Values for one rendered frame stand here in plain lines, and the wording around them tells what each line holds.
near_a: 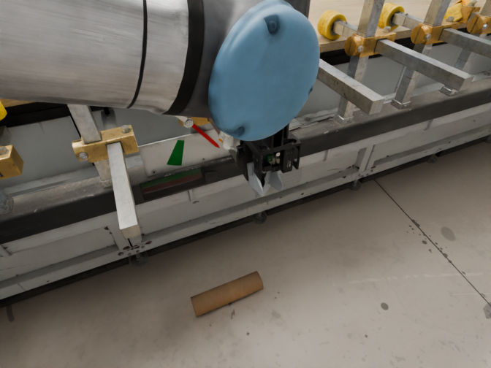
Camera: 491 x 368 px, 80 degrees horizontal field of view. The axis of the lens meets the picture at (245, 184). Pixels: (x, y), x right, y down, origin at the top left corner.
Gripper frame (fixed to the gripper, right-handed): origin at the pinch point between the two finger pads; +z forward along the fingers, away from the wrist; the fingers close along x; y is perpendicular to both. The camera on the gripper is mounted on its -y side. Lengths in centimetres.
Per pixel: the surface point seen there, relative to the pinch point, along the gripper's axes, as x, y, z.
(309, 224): 51, -44, 81
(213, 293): -8, -23, 74
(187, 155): -8.8, -27.3, 7.7
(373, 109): 24.3, -0.2, -11.7
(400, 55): 48, -18, -13
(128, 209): -24.6, -3.9, 0.1
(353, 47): 41, -28, -13
